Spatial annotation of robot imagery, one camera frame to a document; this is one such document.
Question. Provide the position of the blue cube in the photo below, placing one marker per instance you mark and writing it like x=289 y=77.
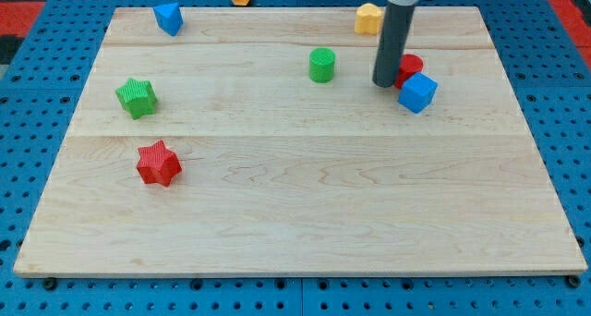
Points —
x=417 y=92

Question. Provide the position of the green star block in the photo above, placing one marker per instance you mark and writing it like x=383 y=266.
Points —
x=137 y=97

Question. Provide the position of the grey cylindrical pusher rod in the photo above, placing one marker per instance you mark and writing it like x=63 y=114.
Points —
x=394 y=32

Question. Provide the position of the yellow heart block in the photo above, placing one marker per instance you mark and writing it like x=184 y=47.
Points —
x=368 y=19

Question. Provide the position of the blue triangular block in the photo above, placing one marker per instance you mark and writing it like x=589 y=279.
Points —
x=169 y=18

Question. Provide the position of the green cylinder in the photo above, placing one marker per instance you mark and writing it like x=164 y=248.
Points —
x=321 y=64

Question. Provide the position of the red star block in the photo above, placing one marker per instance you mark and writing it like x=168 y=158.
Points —
x=157 y=164

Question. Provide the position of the red cylinder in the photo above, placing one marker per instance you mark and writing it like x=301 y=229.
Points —
x=409 y=66

